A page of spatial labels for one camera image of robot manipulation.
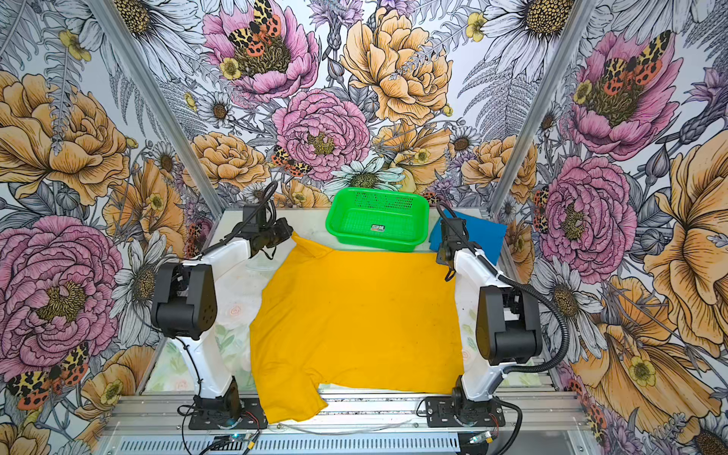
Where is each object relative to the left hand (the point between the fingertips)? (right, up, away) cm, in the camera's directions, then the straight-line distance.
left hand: (292, 233), depth 99 cm
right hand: (+55, -9, -5) cm, 56 cm away
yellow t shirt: (+31, -27, -10) cm, 42 cm away
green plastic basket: (+30, +6, +20) cm, 36 cm away
